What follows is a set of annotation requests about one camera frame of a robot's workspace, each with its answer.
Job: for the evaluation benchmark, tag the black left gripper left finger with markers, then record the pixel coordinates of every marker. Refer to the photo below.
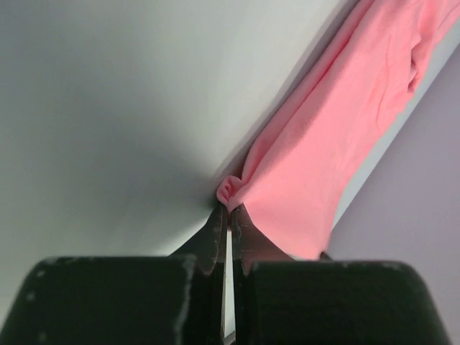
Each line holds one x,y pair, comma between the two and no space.
177,299

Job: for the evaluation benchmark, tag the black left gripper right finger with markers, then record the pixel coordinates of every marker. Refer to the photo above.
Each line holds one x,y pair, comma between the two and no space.
279,300

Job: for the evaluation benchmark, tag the pink t shirt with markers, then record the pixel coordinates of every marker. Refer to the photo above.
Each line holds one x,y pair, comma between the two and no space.
301,162

